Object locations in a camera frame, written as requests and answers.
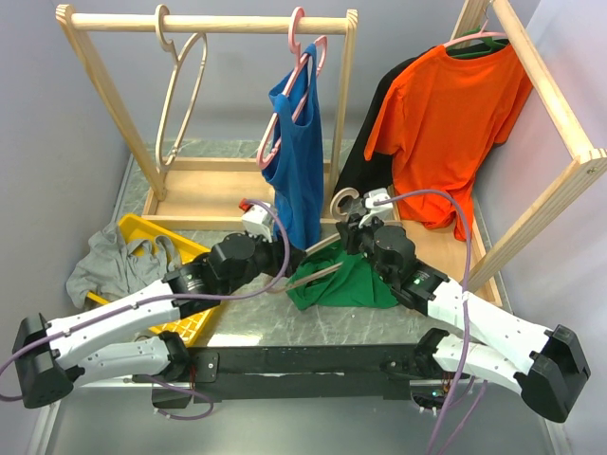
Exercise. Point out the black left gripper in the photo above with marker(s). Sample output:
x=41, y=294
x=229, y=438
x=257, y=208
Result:
x=276, y=251

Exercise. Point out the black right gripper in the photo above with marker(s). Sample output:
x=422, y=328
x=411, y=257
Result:
x=350, y=231

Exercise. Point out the green tank top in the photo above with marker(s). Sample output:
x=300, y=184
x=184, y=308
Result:
x=353, y=284

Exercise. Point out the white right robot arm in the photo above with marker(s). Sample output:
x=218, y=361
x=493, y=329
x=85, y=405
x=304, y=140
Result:
x=546, y=367

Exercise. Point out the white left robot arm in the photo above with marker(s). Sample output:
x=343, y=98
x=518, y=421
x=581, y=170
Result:
x=53, y=357

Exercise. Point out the blue tank top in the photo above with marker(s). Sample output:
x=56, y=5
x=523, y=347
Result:
x=296, y=171

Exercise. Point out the black t-shirt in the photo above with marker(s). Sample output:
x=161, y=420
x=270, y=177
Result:
x=406, y=85

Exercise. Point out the yellow plastic basket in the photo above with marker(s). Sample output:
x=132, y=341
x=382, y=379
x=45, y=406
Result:
x=134, y=227

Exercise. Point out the grey crumpled garment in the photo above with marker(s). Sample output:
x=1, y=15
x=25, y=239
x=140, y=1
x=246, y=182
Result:
x=114, y=268

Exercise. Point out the orange t-shirt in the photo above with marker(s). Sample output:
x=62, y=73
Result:
x=478, y=103

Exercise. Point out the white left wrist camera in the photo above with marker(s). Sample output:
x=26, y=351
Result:
x=257, y=221

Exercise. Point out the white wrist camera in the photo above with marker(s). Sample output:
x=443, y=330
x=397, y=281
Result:
x=257, y=221
x=374, y=203

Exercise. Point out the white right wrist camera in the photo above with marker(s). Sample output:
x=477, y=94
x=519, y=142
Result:
x=374, y=203

